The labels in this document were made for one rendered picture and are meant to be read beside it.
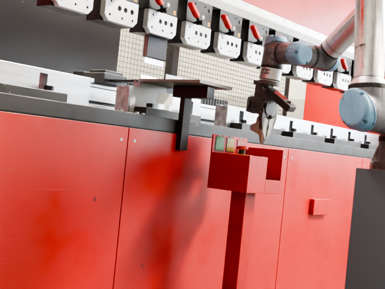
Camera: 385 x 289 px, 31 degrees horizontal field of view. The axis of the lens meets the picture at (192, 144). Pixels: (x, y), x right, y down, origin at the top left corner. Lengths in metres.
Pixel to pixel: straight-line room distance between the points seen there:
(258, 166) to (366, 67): 0.50
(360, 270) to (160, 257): 0.66
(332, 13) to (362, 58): 1.44
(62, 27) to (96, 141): 0.87
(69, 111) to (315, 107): 2.74
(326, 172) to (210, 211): 0.88
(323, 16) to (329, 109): 1.19
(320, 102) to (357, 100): 2.52
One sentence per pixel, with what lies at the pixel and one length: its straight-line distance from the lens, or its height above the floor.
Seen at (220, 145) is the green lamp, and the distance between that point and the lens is 2.37.
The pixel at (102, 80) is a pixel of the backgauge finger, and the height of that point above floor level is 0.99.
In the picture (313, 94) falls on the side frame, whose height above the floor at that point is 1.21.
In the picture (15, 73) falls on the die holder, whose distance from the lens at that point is 2.01.
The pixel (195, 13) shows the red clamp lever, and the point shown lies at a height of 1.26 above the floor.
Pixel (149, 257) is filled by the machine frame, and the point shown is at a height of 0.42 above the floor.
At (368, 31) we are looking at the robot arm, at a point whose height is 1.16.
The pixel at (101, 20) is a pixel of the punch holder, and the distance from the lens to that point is 2.25.
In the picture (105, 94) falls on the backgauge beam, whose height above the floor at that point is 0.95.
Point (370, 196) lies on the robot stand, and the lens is 2.08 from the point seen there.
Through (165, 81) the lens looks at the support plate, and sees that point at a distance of 2.29.
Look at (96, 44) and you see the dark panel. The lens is 2.95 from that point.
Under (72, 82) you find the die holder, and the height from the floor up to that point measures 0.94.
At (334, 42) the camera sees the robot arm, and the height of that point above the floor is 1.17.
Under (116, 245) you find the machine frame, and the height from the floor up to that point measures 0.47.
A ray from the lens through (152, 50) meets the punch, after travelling 2.44.
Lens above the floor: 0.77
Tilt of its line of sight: 1 degrees up
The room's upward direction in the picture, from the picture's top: 6 degrees clockwise
